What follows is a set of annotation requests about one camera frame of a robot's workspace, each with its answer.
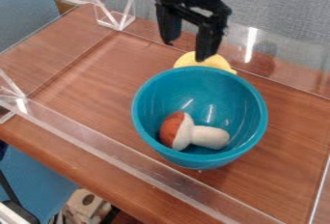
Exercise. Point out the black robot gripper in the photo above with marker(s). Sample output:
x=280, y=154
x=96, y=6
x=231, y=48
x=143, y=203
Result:
x=206, y=13

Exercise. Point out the plush mushroom with orange cap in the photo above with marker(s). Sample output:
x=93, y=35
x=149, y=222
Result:
x=179, y=133

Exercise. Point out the clear acrylic back barrier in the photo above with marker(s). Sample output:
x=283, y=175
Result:
x=290, y=62

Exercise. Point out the clear acrylic front barrier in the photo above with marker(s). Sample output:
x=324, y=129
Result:
x=160, y=174

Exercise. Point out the blue plastic bowl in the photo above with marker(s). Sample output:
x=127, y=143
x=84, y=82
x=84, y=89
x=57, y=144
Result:
x=219, y=99

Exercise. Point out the clear acrylic barrier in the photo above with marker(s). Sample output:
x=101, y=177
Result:
x=290, y=62
x=160, y=174

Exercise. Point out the beige block with hole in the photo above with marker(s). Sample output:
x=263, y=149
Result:
x=84, y=208

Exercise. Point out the yellow plush banana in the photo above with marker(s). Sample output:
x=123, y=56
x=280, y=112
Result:
x=214, y=61

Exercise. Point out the clear acrylic corner bracket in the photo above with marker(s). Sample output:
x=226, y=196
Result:
x=107, y=17

